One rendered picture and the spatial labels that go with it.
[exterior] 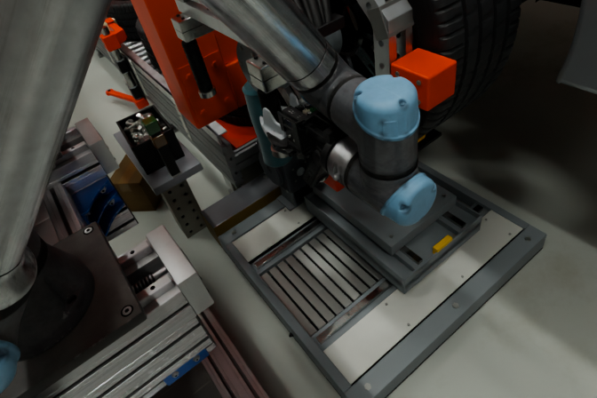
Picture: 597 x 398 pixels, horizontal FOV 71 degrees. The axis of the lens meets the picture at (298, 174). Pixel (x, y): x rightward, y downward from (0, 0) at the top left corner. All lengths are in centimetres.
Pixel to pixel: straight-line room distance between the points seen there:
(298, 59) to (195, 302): 41
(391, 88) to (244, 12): 18
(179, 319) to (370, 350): 72
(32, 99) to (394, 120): 34
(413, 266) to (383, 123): 90
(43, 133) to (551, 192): 173
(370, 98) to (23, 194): 34
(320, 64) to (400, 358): 94
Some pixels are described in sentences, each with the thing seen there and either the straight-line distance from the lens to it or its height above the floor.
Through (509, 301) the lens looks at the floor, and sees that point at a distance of 152.
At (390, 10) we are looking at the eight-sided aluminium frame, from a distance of 79.
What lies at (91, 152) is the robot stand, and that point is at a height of 76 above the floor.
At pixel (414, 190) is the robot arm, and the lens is 54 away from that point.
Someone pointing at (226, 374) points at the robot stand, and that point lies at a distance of 119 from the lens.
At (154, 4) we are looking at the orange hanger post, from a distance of 126.
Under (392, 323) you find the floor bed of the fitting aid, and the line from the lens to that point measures 135.
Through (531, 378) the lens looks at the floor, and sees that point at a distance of 142.
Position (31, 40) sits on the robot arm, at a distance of 31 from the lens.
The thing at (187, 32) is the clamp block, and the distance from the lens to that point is 102.
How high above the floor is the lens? 127
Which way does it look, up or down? 42 degrees down
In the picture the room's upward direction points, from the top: 13 degrees counter-clockwise
